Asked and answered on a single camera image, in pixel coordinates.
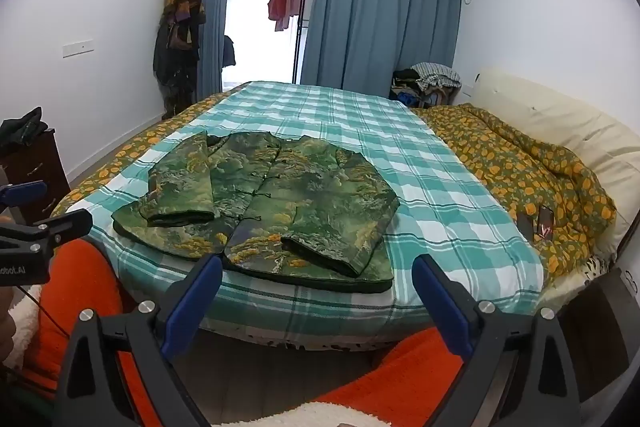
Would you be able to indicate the orange floral green quilt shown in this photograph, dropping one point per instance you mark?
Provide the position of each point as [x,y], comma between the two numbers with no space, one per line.
[525,157]

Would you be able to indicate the sliding door frame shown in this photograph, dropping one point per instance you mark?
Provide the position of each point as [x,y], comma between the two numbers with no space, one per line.
[305,17]

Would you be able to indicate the green patterned padded jacket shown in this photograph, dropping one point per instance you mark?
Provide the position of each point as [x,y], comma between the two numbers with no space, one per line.
[310,207]

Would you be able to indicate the dark garment by door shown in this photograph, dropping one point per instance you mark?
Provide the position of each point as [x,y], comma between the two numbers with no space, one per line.
[229,52]

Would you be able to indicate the teal checked bed sheet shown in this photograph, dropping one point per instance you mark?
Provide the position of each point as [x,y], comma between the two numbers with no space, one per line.
[400,147]

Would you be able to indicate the narrow blue curtain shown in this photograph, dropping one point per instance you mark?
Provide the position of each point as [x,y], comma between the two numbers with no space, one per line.
[210,17]

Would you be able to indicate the cream pillow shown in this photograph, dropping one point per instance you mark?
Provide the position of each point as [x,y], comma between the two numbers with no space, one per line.
[555,107]

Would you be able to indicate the wide blue curtain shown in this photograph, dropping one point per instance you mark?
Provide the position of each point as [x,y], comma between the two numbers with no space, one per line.
[375,7]

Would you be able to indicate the dark bedside furniture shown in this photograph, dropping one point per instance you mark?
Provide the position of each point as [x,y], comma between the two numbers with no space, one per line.
[595,332]

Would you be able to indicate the dark phone with red mark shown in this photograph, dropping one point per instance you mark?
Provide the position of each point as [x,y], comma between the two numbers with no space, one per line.
[544,222]

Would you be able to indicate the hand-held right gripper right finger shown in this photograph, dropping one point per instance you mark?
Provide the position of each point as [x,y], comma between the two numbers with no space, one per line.
[442,302]

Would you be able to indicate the orange fleece garment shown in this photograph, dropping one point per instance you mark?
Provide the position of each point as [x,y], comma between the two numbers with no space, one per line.
[65,307]

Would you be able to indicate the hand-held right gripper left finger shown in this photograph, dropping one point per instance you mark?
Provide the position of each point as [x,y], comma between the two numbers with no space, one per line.
[192,302]

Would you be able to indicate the white patterned mattress cover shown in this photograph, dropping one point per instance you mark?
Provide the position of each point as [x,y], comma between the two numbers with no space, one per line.
[595,269]

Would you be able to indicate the red hanging garment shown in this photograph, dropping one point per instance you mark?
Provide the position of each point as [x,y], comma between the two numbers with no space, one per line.
[282,4]

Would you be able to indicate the dark clothes pile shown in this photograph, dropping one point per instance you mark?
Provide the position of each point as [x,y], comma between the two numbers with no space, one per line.
[405,84]

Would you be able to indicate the dark green cloth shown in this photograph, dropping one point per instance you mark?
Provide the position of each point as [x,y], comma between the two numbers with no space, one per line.
[22,124]

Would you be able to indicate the dark hanging coats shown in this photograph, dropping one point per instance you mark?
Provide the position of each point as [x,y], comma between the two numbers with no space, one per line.
[172,62]

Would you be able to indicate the black phone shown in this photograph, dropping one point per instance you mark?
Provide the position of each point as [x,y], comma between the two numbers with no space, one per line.
[525,226]

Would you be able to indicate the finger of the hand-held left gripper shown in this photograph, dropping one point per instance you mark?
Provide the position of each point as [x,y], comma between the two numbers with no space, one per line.
[62,225]
[25,194]

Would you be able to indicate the dark wooden dresser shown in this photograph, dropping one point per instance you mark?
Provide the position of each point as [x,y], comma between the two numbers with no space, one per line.
[30,162]

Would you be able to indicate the grey checked cloth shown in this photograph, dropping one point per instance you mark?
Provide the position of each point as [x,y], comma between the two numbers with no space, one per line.
[440,74]

